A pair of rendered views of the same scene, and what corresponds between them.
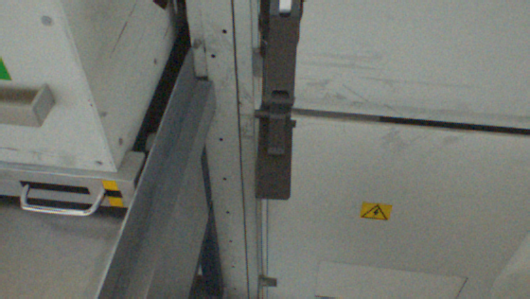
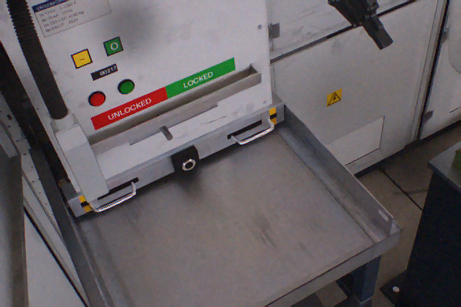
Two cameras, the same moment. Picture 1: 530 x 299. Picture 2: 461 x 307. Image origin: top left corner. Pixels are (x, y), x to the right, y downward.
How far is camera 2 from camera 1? 0.91 m
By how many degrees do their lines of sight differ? 20
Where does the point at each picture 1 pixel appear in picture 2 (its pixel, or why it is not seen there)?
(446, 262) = (372, 111)
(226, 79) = not seen: hidden behind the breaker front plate
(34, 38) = (252, 39)
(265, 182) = (383, 40)
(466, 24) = not seen: outside the picture
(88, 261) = (283, 152)
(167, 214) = not seen: hidden behind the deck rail
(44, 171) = (241, 121)
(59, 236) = (257, 153)
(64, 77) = (260, 55)
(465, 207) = (375, 68)
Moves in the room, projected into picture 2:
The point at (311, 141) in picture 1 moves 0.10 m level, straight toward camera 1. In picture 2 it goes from (298, 68) to (317, 86)
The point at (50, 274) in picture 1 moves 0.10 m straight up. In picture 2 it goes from (274, 166) to (272, 136)
